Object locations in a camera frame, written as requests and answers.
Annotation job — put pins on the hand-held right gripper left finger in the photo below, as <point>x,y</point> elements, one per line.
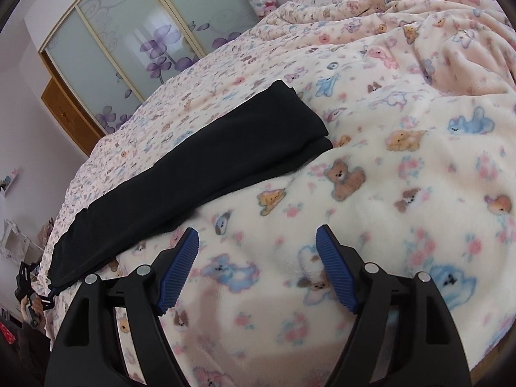
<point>180,274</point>

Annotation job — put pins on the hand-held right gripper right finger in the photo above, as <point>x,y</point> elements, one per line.
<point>336,274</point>

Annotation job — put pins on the black pants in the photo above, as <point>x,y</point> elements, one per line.
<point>201,149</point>

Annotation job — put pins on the white storage rack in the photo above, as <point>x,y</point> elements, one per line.
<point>16,246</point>

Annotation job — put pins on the brown plush toys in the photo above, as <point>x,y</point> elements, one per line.
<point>45,232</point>

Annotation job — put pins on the bear print fleece blanket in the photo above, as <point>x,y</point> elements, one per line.
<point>403,177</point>

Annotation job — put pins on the small print bed sheet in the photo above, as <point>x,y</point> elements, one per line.
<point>181,100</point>

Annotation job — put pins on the brown wooden door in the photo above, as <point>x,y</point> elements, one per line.
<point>68,117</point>

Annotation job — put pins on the wardrobe with floral glass doors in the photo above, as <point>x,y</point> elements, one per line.
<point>129,40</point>

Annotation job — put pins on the white wall shelf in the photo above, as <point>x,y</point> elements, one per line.
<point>9,181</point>

